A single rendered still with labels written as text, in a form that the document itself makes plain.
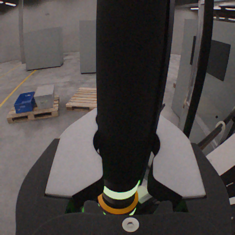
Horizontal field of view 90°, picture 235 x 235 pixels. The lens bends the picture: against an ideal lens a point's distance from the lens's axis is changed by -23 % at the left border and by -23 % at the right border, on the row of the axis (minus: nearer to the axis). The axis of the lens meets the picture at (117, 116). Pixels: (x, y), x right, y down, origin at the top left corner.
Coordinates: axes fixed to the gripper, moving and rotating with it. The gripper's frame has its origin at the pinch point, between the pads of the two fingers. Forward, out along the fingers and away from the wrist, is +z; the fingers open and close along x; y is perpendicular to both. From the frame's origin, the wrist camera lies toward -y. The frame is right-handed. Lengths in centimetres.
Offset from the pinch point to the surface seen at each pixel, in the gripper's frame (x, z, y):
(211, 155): 35, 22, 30
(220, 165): 35.5, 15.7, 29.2
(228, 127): 55, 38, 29
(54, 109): -128, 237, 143
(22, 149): -154, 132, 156
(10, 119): -225, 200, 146
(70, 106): -100, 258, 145
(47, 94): -140, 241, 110
